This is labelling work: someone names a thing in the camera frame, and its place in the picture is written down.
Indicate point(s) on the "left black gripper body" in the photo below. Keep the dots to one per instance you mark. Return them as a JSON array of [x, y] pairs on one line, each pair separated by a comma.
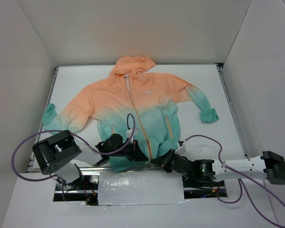
[[135, 150]]

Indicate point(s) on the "white foil covered panel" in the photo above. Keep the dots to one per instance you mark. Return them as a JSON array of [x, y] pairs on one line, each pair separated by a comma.
[[140, 188]]

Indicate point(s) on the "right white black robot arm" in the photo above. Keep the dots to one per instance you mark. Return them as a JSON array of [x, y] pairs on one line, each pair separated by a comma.
[[268, 166]]

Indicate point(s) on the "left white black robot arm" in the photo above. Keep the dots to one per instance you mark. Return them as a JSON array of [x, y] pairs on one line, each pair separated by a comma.
[[55, 153]]

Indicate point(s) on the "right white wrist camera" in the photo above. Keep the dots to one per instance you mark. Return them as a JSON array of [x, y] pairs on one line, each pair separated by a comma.
[[181, 150]]

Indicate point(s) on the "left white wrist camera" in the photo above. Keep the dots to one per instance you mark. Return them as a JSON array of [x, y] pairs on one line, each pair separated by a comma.
[[132, 132]]

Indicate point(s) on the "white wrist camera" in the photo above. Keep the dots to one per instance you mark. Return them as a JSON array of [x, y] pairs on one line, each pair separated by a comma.
[[181, 150], [132, 132]]

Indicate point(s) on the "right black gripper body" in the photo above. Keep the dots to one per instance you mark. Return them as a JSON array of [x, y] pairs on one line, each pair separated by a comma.
[[167, 160]]

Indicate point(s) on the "orange and teal hooded jacket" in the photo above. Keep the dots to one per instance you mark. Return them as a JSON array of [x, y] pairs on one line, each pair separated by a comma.
[[131, 88]]

